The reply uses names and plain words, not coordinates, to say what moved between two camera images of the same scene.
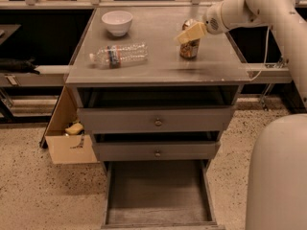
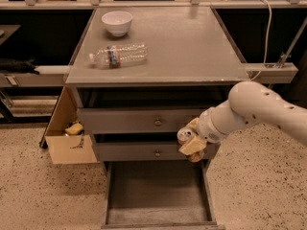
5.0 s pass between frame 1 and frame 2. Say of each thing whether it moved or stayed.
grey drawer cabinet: stayed
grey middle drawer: stayed
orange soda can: moved
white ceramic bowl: stayed
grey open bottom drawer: stayed
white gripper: moved
